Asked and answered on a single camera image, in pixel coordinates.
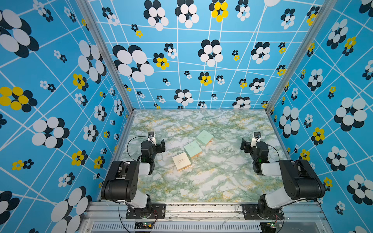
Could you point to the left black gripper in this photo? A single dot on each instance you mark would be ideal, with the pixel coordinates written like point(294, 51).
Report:
point(158, 147)

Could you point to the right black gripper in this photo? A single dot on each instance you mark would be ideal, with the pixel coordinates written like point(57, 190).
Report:
point(247, 146)

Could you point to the beige drawer jewelry box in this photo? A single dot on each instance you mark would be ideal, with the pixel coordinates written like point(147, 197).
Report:
point(181, 161)

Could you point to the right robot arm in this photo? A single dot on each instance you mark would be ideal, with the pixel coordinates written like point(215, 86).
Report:
point(300, 182)

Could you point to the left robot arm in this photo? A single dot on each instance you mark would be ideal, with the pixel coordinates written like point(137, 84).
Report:
point(121, 182)

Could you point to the far mint jewelry box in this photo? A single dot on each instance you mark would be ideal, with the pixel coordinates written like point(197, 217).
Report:
point(204, 137)

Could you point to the left circuit board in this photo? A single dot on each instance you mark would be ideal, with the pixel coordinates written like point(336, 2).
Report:
point(144, 225)

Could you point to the circuit board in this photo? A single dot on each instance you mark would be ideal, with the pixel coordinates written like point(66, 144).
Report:
point(269, 228)
point(144, 225)

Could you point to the right circuit board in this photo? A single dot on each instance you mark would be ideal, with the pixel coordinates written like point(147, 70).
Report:
point(269, 228)

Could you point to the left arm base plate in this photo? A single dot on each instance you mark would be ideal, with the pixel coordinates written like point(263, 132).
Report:
point(151, 211)

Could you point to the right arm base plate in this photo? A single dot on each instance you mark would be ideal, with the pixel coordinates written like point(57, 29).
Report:
point(253, 212)

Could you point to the aluminium front rail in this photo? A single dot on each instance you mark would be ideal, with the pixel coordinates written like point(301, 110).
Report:
point(106, 217)

